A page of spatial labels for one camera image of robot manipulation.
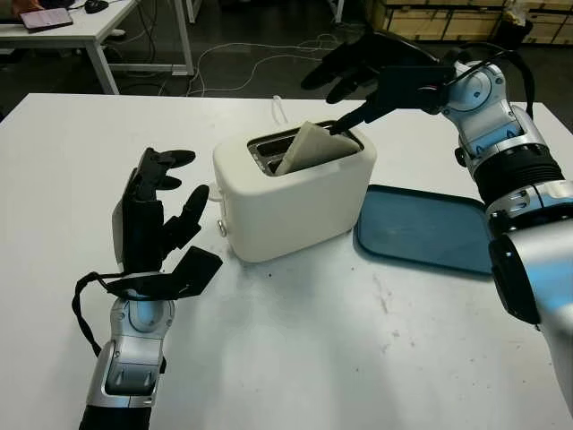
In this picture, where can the blue plastic tray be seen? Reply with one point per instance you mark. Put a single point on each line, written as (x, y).
(416, 233)

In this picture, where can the black trash bin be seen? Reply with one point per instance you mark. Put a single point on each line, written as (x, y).
(512, 31)

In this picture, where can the short wooden crate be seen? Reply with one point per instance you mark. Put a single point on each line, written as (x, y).
(553, 22)

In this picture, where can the white office desk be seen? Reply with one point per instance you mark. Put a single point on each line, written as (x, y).
(103, 29)

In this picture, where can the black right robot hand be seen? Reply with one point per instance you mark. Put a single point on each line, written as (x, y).
(385, 49)

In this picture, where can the chrome toaster dial knob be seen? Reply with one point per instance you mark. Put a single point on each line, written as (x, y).
(222, 227)

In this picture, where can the cream white toaster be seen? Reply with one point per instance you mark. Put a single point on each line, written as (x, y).
(291, 215)

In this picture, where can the black computer mouse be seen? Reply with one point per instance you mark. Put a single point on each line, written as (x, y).
(96, 6)

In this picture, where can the white toaster lever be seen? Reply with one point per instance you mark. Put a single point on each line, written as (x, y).
(216, 193)

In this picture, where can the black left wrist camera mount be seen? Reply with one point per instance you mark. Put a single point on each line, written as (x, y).
(197, 271)

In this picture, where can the dark smartphone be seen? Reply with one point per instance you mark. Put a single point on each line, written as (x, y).
(47, 19)

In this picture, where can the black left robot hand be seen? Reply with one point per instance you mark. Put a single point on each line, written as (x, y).
(141, 233)

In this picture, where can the black laptop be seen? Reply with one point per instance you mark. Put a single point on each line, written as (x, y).
(9, 13)

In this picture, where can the white shoe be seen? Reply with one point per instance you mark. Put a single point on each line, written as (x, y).
(118, 31)

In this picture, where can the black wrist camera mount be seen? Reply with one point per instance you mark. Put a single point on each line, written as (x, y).
(197, 271)
(412, 87)

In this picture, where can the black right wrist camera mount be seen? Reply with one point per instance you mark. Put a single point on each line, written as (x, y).
(412, 87)

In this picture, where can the white table leg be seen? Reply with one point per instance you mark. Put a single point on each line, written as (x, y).
(191, 9)
(333, 8)

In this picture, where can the pale bread slice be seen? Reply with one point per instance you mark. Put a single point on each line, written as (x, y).
(313, 148)

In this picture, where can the long wooden crate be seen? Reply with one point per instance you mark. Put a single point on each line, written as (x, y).
(438, 20)

